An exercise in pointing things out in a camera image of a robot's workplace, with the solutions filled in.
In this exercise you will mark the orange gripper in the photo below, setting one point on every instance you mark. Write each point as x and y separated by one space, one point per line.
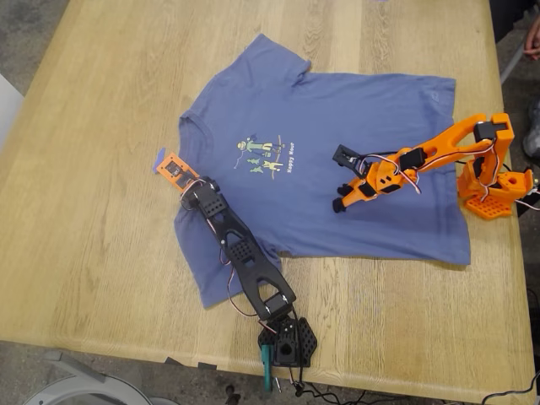
355 191

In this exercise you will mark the blue printed T-shirt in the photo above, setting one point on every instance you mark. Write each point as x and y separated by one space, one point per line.
316 118

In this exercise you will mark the orange arm base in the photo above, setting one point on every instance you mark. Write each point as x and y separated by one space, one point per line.
489 207

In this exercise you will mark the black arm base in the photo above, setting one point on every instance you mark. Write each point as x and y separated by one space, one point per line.
306 341

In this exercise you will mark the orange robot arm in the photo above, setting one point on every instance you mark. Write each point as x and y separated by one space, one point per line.
439 145

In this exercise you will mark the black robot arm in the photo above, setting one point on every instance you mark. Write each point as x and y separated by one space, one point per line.
253 270

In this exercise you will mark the person's hand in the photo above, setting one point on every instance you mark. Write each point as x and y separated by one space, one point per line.
533 42

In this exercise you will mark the small blue tape piece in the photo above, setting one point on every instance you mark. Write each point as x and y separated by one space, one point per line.
159 157

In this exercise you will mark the teal table clamp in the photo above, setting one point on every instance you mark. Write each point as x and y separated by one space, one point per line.
266 371

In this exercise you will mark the white chair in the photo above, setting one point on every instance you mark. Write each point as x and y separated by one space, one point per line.
8 109

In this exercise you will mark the grey round chair base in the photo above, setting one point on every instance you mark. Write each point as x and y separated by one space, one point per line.
93 379

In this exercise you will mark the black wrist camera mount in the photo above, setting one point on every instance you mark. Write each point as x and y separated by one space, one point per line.
343 156

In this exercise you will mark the white chair leg frame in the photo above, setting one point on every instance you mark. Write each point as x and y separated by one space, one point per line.
512 61

